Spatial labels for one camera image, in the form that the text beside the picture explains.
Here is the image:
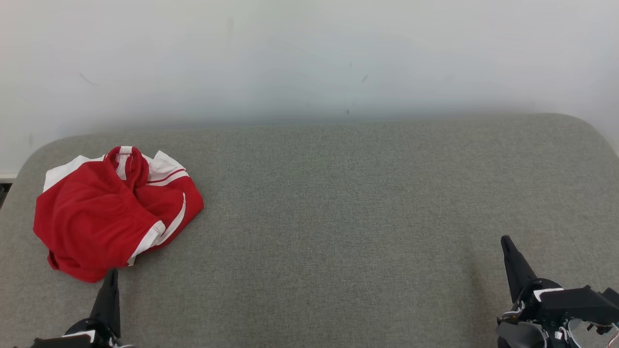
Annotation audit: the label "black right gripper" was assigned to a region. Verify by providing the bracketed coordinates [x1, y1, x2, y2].
[501, 235, 619, 324]

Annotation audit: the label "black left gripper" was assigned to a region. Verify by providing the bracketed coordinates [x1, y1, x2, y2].
[29, 269, 136, 348]

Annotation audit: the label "red shorts with white stripe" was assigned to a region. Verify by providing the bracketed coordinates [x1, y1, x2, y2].
[33, 162, 167, 283]

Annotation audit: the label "red white basketball jersey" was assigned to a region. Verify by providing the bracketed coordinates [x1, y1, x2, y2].
[43, 145, 204, 252]

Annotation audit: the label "white printed cable label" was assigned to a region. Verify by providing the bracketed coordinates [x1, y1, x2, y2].
[62, 330, 96, 344]

